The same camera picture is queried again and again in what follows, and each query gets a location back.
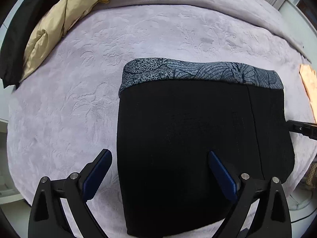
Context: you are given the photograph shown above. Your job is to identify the peach folded cloth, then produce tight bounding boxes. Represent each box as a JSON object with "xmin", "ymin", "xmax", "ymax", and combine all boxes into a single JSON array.
[{"xmin": 299, "ymin": 64, "xmax": 317, "ymax": 122}]

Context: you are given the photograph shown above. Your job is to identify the beige puffer jacket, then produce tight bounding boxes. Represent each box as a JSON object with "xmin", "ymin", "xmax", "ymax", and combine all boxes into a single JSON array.
[{"xmin": 20, "ymin": 0, "xmax": 99, "ymax": 81}]

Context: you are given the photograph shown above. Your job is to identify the black jacket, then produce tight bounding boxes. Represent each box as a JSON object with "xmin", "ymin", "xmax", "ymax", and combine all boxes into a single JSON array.
[{"xmin": 1, "ymin": 0, "xmax": 58, "ymax": 88}]

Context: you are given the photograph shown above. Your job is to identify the black pants with patterned waistband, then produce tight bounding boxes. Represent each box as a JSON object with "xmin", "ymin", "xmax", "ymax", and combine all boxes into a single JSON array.
[{"xmin": 116, "ymin": 58, "xmax": 294, "ymax": 237}]

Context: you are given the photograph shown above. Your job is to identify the lavender embossed blanket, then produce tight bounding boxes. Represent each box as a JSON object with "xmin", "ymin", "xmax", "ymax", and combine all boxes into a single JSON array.
[{"xmin": 6, "ymin": 0, "xmax": 317, "ymax": 238}]

